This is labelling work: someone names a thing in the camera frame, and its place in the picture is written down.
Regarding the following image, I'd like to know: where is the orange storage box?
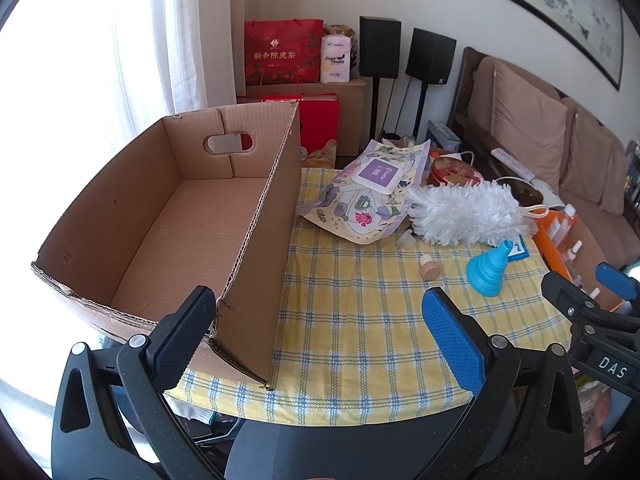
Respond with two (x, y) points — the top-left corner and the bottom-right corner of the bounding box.
(531, 207), (626, 311)

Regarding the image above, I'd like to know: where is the dark wooden shelf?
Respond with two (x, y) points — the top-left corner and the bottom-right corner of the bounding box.
(622, 140), (640, 211)

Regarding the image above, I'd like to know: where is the white fluffy duster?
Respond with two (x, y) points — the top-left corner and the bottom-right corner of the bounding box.
(405, 182), (533, 247)

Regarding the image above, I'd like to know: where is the pink tissue pack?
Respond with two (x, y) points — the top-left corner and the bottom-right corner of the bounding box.
(320, 35), (349, 84)

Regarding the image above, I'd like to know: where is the brown sofa cushion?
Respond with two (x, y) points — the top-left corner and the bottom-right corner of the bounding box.
(600, 140), (633, 216)
(557, 100), (618, 206)
(487, 60), (571, 193)

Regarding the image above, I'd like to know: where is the blue printed packet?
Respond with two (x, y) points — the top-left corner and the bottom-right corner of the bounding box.
(505, 235), (531, 261)

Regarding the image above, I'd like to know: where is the red chocolate gift bag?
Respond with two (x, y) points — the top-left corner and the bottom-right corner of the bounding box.
(236, 92), (341, 157)

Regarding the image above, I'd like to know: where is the white power strip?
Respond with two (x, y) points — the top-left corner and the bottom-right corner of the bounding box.
(491, 147), (537, 181)

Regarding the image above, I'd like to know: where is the white curtain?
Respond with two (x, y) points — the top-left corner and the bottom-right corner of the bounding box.
(0, 0), (238, 271)

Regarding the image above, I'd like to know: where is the white cable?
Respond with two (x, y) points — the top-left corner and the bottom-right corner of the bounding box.
(457, 150), (563, 211)

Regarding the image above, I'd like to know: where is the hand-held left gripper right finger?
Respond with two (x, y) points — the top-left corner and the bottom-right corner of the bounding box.
(415, 287), (588, 480)

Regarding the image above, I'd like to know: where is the black speaker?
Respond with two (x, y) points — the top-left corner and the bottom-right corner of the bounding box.
(359, 16), (402, 79)
(405, 27), (457, 85)

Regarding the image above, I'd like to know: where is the blue collapsible funnel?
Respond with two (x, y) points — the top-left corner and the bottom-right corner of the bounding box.
(466, 240), (515, 286)

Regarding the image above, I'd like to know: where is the red round tin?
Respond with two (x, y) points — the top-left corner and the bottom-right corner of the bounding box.
(427, 155), (483, 188)

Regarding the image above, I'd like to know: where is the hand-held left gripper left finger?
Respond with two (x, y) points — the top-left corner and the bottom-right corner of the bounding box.
(50, 285), (218, 480)

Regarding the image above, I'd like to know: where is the yellow plaid tablecloth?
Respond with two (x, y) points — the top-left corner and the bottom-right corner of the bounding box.
(165, 167), (573, 428)

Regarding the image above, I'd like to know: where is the blue grey box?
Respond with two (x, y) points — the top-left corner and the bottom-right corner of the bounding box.
(427, 120), (461, 153)

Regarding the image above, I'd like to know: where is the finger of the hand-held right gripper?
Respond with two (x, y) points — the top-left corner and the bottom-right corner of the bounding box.
(595, 261), (640, 317)
(541, 270), (640, 335)

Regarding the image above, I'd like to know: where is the large closed cardboard box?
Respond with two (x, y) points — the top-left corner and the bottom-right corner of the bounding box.
(245, 77), (371, 158)

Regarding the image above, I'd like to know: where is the patterned wet wipes pack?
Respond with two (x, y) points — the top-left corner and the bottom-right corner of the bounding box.
(295, 139), (431, 246)

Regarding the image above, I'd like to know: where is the brown sofa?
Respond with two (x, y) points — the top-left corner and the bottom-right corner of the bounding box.
(447, 46), (640, 271)

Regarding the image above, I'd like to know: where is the tall red gift bag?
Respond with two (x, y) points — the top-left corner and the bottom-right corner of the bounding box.
(244, 19), (324, 86)

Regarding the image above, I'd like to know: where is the black speaker stand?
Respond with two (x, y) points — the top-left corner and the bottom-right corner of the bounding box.
(412, 82), (428, 141)
(370, 77), (381, 143)

